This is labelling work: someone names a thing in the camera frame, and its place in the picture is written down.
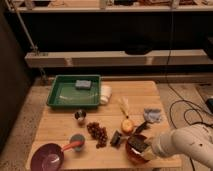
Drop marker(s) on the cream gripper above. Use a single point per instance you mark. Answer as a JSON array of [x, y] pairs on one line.
[[148, 154]]

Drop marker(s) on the red bowl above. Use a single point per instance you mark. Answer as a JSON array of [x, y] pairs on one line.
[[133, 155]]

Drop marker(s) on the black board eraser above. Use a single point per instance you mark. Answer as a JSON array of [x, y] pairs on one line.
[[137, 143]]

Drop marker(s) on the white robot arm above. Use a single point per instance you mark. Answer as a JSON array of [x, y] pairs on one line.
[[195, 141]]

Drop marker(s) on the dark utensil behind bowl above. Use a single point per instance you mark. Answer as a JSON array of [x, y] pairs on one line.
[[140, 128]]

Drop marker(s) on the purple bowl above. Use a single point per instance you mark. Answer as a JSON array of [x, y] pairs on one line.
[[48, 157]]

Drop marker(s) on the orange fruit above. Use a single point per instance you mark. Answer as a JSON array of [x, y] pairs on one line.
[[127, 126]]

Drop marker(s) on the small black block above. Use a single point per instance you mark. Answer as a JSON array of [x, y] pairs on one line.
[[116, 139]]

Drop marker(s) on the blue crumpled cloth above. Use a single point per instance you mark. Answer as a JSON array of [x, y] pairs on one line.
[[152, 115]]

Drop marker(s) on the bunch of brown grapes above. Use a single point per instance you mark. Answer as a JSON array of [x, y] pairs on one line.
[[98, 133]]

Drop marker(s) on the white rolled towel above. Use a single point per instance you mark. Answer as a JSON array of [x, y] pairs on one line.
[[106, 92]]

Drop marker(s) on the small metal cup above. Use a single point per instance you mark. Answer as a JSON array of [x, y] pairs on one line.
[[80, 116]]

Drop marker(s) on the green plastic tray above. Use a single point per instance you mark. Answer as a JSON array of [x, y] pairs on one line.
[[65, 94]]

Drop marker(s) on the white wooden shelf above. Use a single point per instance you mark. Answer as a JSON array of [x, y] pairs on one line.
[[116, 58]]

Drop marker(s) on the metal diagonal pole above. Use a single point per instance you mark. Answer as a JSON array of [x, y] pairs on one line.
[[34, 47]]

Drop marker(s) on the teal cup with red handle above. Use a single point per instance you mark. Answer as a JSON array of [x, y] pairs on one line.
[[76, 143]]

